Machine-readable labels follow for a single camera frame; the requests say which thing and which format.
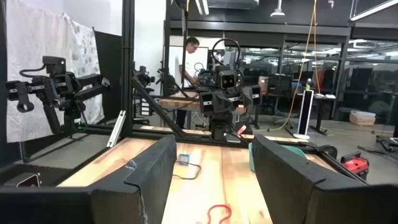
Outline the wooden background table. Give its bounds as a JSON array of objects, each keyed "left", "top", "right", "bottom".
[{"left": 158, "top": 91, "right": 248, "bottom": 114}]

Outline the black aluminium frame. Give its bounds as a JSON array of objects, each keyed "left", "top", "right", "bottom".
[{"left": 0, "top": 0, "right": 371, "bottom": 187}]

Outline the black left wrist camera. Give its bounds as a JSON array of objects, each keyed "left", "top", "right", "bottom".
[{"left": 216, "top": 69, "right": 238, "bottom": 90}]

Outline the red rubber band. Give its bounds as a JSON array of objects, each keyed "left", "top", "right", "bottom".
[{"left": 206, "top": 203, "right": 233, "bottom": 224}]

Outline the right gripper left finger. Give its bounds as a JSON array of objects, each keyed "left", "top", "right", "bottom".
[{"left": 0, "top": 135, "right": 177, "bottom": 224}]

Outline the black partition panel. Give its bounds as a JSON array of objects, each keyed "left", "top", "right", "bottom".
[{"left": 94, "top": 30, "right": 123, "bottom": 123}]

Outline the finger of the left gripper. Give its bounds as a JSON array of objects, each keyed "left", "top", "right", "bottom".
[
  {"left": 199, "top": 91, "right": 217, "bottom": 114},
  {"left": 248, "top": 85, "right": 262, "bottom": 107}
]

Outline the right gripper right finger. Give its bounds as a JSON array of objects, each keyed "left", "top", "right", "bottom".
[{"left": 251, "top": 134, "right": 398, "bottom": 224}]

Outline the yellow extension cord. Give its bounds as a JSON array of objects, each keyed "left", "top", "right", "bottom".
[{"left": 270, "top": 0, "right": 321, "bottom": 131}]

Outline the black rubber band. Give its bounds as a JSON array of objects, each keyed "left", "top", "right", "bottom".
[{"left": 172, "top": 161, "right": 203, "bottom": 181}]

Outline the black office desk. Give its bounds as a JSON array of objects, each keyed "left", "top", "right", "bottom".
[{"left": 310, "top": 92, "right": 337, "bottom": 135}]

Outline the dark teal plastic basket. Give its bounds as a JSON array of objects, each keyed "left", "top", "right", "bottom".
[{"left": 248, "top": 142, "right": 308, "bottom": 172}]

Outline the white floral cloth curtain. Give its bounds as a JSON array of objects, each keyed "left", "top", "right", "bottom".
[{"left": 70, "top": 20, "right": 105, "bottom": 125}]

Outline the white floor-standing device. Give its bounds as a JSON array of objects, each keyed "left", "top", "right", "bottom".
[{"left": 294, "top": 81, "right": 315, "bottom": 140}]

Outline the silver aluminium profile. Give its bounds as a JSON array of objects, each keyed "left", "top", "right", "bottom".
[{"left": 106, "top": 110, "right": 127, "bottom": 149}]

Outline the black left wrist camera cable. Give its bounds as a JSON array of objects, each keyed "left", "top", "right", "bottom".
[{"left": 211, "top": 37, "right": 242, "bottom": 73}]

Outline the person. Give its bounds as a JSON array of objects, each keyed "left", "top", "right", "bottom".
[{"left": 175, "top": 36, "right": 201, "bottom": 129}]

